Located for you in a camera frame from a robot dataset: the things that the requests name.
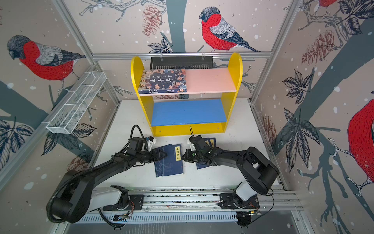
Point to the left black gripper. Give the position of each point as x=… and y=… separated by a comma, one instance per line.
x=158, y=155

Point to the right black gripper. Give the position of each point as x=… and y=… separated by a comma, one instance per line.
x=189, y=157

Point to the navy blue book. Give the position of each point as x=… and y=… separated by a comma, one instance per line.
x=177, y=161
x=158, y=169
x=211, y=141
x=202, y=166

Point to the illustrated colourful cover book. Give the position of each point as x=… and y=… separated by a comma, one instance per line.
x=163, y=81

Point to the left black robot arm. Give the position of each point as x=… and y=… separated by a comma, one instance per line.
x=76, y=194

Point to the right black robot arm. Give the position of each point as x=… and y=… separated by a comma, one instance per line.
x=258, y=171

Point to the yellow shelf with coloured boards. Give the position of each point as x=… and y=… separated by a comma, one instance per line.
x=204, y=116

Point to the small green circuit board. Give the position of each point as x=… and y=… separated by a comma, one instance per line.
x=121, y=217

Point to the black round connector underneath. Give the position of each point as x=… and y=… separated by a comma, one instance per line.
x=244, y=219

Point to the black slotted vent panel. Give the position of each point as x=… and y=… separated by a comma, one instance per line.
x=195, y=62

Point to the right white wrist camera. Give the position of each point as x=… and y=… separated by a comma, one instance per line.
x=192, y=148

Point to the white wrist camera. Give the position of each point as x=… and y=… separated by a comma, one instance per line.
x=151, y=141
x=192, y=148

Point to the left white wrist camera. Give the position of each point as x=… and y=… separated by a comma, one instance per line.
x=151, y=141

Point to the aluminium mounting rail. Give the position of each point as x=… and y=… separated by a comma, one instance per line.
x=208, y=199

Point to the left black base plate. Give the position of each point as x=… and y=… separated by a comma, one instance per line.
x=127, y=203

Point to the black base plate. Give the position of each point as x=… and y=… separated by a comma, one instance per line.
x=232, y=202
x=127, y=203

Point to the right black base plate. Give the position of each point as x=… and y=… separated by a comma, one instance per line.
x=232, y=202

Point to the white wire mesh basket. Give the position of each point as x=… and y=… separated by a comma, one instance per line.
x=73, y=109

